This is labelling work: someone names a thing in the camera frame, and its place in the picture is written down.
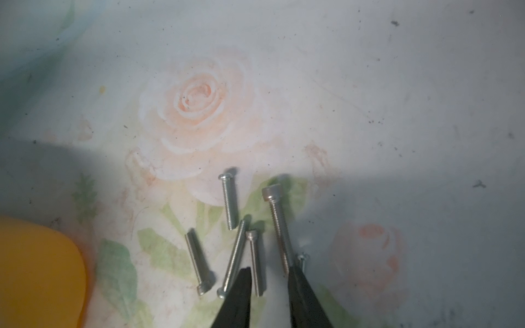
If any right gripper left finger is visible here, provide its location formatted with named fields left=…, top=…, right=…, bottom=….
left=211, top=267, right=252, bottom=328

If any long silver socket screw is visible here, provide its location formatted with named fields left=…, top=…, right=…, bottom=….
left=262, top=184, right=295, bottom=276

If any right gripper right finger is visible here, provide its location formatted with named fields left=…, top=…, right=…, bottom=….
left=288, top=266, right=333, bottom=328

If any yellow plastic storage tray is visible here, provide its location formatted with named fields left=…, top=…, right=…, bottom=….
left=1, top=216, right=88, bottom=327

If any small silver screw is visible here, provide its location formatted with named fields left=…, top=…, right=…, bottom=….
left=297, top=253, right=310, bottom=273

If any silver screw round head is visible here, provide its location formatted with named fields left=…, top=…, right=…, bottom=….
left=218, top=172, right=239, bottom=230

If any silver screw diagonal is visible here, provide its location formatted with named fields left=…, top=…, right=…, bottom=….
left=217, top=219, right=248, bottom=299

